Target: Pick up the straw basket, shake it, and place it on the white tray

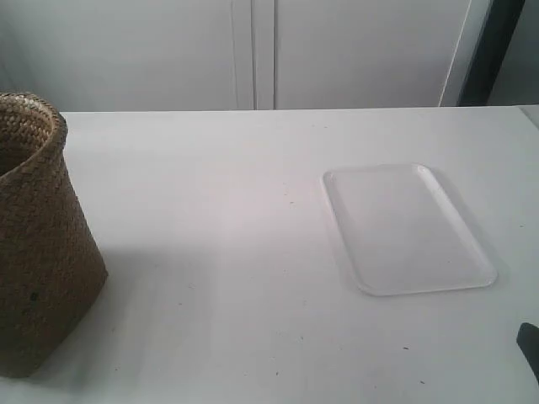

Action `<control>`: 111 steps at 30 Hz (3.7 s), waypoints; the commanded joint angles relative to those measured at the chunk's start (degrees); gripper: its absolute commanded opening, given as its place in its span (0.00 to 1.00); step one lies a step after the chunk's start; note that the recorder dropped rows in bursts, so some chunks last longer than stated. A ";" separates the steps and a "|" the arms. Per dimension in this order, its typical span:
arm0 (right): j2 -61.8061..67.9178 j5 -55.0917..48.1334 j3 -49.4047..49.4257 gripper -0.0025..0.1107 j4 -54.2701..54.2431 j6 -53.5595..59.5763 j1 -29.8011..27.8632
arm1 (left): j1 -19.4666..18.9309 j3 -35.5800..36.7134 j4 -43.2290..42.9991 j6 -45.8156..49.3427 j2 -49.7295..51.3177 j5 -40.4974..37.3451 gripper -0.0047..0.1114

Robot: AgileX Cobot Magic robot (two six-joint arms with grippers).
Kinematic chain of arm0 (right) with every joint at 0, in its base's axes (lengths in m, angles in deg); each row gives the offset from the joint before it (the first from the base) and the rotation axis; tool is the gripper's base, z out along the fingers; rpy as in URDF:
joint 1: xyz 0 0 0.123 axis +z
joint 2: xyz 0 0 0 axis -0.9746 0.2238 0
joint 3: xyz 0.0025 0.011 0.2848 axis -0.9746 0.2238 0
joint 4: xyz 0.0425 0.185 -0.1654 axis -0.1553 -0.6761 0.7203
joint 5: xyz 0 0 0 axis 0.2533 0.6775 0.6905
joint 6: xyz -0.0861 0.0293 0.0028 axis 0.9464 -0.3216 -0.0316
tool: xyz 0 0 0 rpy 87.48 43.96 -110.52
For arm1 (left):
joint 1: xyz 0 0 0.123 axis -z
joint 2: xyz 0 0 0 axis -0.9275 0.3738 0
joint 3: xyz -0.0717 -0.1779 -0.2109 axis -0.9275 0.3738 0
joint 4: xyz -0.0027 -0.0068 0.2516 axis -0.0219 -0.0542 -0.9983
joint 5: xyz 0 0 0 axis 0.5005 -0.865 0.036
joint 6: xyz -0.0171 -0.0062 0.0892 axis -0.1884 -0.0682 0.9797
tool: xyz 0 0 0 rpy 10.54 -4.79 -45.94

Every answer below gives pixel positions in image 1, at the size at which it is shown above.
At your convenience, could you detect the white plastic tray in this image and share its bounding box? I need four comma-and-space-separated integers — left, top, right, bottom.
322, 163, 498, 296

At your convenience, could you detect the dark vertical post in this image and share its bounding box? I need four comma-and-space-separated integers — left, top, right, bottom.
457, 0, 526, 107

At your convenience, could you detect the brown woven basket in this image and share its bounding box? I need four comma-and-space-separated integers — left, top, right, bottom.
1, 93, 108, 378

